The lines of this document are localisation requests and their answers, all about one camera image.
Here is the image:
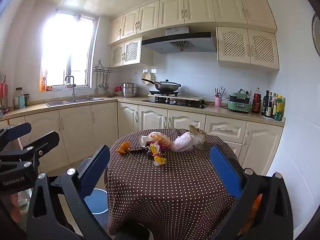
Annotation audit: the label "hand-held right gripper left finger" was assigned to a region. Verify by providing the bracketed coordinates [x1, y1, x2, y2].
[26, 144, 112, 240]

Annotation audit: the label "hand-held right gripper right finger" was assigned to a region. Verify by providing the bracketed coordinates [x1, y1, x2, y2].
[209, 144, 295, 240]

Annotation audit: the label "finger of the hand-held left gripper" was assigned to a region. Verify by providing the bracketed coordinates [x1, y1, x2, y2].
[0, 122, 32, 152]
[0, 130, 60, 171]

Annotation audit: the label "blue plastic waste bin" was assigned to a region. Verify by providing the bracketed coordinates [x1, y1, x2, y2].
[84, 187, 109, 214]

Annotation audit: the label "wilted orange flower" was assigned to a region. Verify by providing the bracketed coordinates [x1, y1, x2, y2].
[117, 142, 144, 165]

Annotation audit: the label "brown clear wrapper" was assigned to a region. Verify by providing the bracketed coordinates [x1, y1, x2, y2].
[189, 124, 208, 152]

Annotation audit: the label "dark purple wrapper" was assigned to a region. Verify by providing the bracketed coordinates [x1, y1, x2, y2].
[130, 142, 171, 156]

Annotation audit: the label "white plastic bag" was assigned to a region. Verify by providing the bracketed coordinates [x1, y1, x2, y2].
[171, 131, 194, 153]

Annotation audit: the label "white cup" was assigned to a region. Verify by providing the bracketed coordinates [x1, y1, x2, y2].
[139, 134, 154, 147]

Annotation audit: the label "yellow red snack wrapper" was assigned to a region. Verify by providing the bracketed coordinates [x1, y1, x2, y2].
[150, 141, 167, 167]

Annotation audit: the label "clear orange bread bag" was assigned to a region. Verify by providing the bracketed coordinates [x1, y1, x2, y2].
[149, 131, 175, 148]

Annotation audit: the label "person's left hand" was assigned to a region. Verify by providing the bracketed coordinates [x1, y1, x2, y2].
[7, 192, 23, 223]

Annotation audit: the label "metal shelf with green panels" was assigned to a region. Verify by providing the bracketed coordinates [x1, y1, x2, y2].
[16, 189, 34, 214]

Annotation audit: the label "cream base cabinets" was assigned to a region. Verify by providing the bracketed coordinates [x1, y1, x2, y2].
[0, 97, 286, 178]

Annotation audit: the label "stainless steel sink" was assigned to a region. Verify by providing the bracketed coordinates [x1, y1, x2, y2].
[45, 96, 104, 107]

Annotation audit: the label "orange snack packet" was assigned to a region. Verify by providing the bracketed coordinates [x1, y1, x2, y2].
[244, 194, 263, 233]

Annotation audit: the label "metal sink faucet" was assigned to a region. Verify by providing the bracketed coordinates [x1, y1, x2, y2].
[65, 75, 78, 102]

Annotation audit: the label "brown polka dot tablecloth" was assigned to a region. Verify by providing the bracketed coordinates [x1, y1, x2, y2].
[104, 129, 242, 240]

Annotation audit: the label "green electric cooker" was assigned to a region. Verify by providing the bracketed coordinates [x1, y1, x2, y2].
[227, 92, 251, 114]

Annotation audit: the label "pink utensil holder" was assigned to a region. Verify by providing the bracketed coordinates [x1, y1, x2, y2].
[214, 87, 227, 107]

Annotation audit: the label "person's dark pants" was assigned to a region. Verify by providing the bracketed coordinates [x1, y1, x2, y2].
[114, 220, 153, 240]

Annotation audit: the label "row of condiment bottles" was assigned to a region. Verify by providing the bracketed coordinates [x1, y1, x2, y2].
[251, 87, 285, 122]

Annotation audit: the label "black glass gas hob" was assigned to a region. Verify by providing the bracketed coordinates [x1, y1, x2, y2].
[142, 97, 208, 109]

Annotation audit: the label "stainless steamer pot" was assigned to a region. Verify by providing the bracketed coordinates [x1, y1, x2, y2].
[121, 79, 139, 98]

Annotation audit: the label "kitchen window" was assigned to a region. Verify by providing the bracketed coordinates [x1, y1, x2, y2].
[40, 9, 99, 92]

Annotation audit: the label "black burner stand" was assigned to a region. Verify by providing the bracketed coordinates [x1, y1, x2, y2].
[149, 90, 181, 97]

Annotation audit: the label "wok with lid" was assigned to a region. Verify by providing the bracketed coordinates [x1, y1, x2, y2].
[141, 78, 182, 92]

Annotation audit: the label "cream dotted colander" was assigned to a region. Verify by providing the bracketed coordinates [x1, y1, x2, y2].
[141, 71, 156, 84]

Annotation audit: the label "range hood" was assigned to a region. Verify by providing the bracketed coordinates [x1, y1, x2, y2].
[141, 26, 217, 54]

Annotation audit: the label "round metal steamer tray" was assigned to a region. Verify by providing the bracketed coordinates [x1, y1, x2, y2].
[311, 12, 320, 57]

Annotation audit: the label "holder with red handled utensils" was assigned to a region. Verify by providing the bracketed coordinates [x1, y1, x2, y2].
[0, 74, 9, 115]

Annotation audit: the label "wall utensil rack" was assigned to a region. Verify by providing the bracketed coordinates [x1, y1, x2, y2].
[92, 60, 115, 74]

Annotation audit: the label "lattice door wall cabinet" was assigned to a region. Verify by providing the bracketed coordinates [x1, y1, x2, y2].
[216, 26, 280, 71]
[110, 36, 142, 68]

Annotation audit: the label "cream upper wall cabinets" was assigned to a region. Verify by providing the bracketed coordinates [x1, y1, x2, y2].
[107, 0, 278, 46]

